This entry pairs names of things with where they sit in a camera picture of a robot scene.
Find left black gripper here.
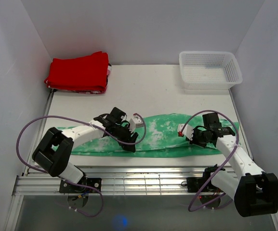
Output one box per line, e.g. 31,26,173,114
112,123,138,153

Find green tie-dye trousers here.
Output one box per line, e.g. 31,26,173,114
52,113,240,159

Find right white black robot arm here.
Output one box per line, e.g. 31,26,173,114
179,110,278,217

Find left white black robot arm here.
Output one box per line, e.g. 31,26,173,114
32,107,146,192

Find folded red trousers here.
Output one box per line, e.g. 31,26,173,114
44,51,109,85

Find white plastic basket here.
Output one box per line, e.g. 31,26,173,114
179,51,243,90

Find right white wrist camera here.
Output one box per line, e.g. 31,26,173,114
177,124,194,141

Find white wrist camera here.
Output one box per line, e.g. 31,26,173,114
129,116,144,132
177,124,194,141

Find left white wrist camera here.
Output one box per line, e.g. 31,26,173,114
129,116,144,132

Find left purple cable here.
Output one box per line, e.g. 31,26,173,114
16,113,147,218

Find purple cable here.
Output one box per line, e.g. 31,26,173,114
179,110,241,212
16,113,147,218

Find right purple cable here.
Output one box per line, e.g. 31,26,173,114
179,110,241,212

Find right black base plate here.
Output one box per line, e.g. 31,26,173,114
185,177,223,193

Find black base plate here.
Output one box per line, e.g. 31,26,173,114
59,178,102,194
185,177,223,193

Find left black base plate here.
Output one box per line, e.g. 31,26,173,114
59,178,102,194

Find aluminium frame rail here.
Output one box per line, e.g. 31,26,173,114
4,90,278,231

